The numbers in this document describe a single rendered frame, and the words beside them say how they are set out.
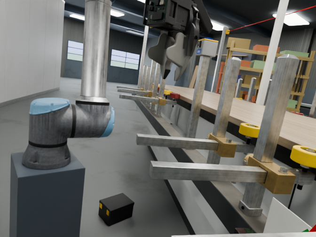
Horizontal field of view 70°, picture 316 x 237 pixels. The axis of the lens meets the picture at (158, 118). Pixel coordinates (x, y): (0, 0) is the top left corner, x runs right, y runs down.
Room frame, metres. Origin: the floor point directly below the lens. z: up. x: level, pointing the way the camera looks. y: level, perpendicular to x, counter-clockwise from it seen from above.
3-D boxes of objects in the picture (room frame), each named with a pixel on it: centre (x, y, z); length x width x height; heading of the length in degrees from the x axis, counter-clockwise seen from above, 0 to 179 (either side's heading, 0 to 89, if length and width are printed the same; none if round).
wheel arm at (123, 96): (1.73, 0.09, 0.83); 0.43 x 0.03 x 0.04; 104
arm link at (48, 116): (0.92, 0.45, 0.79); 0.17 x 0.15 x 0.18; 120
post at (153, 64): (2.28, 0.12, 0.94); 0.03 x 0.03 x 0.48; 14
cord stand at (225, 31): (3.33, -0.76, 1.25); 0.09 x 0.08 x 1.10; 14
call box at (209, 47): (1.07, -0.17, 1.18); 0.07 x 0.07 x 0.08; 14
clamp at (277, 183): (0.56, -0.30, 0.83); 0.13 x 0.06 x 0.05; 14
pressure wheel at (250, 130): (0.81, -0.34, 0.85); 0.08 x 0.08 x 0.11
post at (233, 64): (0.82, -0.24, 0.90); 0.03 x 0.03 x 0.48; 14
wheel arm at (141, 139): (0.76, -0.15, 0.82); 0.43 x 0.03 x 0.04; 104
